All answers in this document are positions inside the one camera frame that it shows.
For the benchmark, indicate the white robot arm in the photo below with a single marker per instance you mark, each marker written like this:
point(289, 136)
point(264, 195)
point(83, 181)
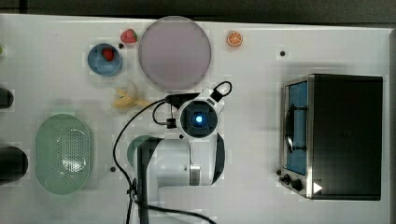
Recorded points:
point(195, 158)

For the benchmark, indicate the green strainer basket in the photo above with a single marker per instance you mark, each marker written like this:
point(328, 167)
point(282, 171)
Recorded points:
point(62, 154)

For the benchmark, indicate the grey round plate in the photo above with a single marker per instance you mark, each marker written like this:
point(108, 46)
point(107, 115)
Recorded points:
point(174, 53)

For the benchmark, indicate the small green cup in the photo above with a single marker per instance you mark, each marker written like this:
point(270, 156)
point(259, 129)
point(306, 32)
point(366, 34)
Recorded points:
point(138, 152)

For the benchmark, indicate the peeled banana toy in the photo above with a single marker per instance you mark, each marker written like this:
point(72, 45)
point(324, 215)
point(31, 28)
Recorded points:
point(128, 98)

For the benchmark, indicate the orange slice toy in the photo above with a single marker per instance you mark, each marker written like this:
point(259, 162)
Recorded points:
point(234, 39)

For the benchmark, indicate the large red strawberry toy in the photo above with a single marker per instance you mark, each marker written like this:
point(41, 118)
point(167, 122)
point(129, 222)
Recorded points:
point(128, 37)

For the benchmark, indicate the small strawberry in bowl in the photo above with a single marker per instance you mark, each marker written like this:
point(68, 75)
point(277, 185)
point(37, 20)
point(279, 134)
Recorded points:
point(108, 54)

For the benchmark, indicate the blue bowl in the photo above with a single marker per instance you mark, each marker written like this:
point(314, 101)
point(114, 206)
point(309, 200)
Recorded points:
point(99, 65)

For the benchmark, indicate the silver toaster oven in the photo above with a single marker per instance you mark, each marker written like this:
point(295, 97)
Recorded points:
point(332, 130)

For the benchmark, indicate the black round container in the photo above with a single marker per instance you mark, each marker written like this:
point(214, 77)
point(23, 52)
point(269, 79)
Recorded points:
point(6, 98)

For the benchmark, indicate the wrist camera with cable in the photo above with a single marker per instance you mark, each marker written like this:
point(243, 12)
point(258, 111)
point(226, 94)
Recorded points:
point(177, 100)

